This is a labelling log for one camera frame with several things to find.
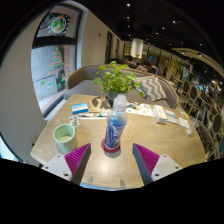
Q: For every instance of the grey chevron cushion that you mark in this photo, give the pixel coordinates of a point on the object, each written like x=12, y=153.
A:
x=152, y=88

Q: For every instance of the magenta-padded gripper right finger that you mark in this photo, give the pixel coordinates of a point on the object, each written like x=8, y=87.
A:
x=146, y=159

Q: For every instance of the group of round-backed chairs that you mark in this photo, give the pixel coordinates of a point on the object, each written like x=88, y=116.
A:
x=216, y=123

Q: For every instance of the person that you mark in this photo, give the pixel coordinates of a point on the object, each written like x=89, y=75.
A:
x=153, y=67
x=129, y=61

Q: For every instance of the large decorated window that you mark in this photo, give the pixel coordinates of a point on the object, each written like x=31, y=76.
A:
x=55, y=70

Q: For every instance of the small blue and white box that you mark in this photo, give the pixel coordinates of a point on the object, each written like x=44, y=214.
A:
x=80, y=108

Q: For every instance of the pale green mug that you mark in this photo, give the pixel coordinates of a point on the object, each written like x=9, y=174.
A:
x=65, y=136

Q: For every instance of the green potted plant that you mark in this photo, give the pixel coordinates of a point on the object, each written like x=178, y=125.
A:
x=116, y=80

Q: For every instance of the clear blue-labelled water bottle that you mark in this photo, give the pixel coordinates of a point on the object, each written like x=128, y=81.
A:
x=115, y=128

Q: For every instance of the clear drinking glass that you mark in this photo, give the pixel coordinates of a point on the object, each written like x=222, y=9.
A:
x=190, y=126

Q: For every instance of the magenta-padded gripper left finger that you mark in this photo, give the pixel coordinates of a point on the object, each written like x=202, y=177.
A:
x=77, y=159

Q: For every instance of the printed paper leaflets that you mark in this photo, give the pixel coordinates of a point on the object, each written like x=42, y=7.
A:
x=141, y=109

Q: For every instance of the beige curved sofa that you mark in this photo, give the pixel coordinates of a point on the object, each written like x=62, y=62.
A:
x=81, y=85

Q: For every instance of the group of ceiling spotlights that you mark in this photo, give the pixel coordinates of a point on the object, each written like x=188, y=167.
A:
x=128, y=5

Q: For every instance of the pill blister pack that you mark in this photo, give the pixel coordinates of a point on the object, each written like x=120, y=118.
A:
x=74, y=121

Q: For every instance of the flat round red coaster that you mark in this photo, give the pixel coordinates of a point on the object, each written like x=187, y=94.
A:
x=105, y=149

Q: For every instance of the white cylindrical column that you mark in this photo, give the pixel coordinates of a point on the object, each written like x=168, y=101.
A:
x=137, y=48

